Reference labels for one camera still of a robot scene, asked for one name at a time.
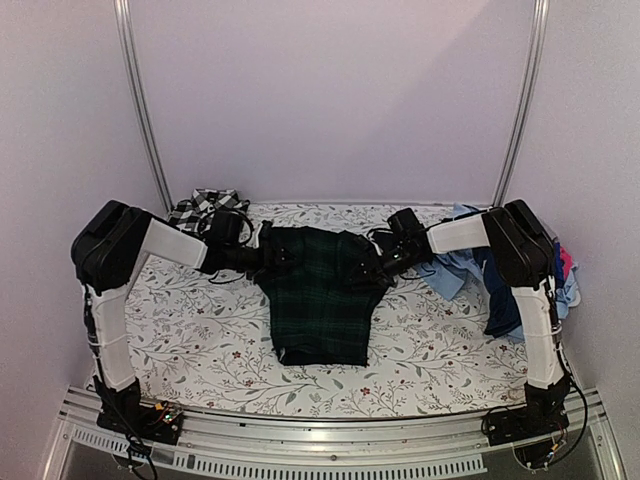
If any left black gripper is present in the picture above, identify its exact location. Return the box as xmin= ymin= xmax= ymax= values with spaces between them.
xmin=225 ymin=239 xmax=302 ymax=283

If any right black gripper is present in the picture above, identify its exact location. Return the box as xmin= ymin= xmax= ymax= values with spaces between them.
xmin=345 ymin=246 xmax=424 ymax=290

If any dark green plaid garment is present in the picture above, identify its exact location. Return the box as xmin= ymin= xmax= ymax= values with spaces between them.
xmin=255 ymin=227 xmax=388 ymax=367

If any black white checkered shirt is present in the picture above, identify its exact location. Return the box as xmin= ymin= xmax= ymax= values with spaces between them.
xmin=167 ymin=188 xmax=251 ymax=235

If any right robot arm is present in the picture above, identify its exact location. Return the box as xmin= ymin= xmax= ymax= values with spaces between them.
xmin=345 ymin=200 xmax=570 ymax=436

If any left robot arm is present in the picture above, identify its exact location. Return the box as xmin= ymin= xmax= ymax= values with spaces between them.
xmin=71 ymin=200 xmax=295 ymax=434

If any light blue garment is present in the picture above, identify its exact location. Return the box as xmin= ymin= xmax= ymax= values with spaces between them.
xmin=415 ymin=236 xmax=581 ymax=343

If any floral patterned table mat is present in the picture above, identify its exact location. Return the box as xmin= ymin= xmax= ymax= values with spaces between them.
xmin=94 ymin=202 xmax=569 ymax=419

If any pink garment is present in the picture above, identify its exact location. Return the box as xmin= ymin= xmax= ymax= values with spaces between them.
xmin=556 ymin=244 xmax=574 ymax=279

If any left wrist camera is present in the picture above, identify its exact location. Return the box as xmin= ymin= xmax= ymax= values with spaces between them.
xmin=254 ymin=220 xmax=273 ymax=248

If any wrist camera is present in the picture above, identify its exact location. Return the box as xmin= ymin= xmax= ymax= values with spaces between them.
xmin=254 ymin=220 xmax=273 ymax=248
xmin=367 ymin=228 xmax=395 ymax=255

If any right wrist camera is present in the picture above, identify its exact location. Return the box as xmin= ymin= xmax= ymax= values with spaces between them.
xmin=367 ymin=228 xmax=395 ymax=255

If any front aluminium rail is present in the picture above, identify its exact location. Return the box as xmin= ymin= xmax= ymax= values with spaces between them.
xmin=42 ymin=387 xmax=631 ymax=479

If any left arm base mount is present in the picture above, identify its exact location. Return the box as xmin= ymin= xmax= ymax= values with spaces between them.
xmin=97 ymin=402 xmax=184 ymax=445

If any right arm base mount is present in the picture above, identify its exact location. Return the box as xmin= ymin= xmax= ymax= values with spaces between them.
xmin=481 ymin=405 xmax=569 ymax=446

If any left aluminium frame post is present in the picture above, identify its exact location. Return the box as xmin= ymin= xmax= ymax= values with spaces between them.
xmin=113 ymin=0 xmax=174 ymax=213

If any aluminium frame post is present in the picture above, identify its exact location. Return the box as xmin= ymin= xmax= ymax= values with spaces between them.
xmin=492 ymin=0 xmax=550 ymax=207
xmin=113 ymin=0 xmax=174 ymax=213

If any right aluminium frame post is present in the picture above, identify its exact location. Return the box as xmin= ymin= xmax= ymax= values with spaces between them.
xmin=492 ymin=0 xmax=550 ymax=207

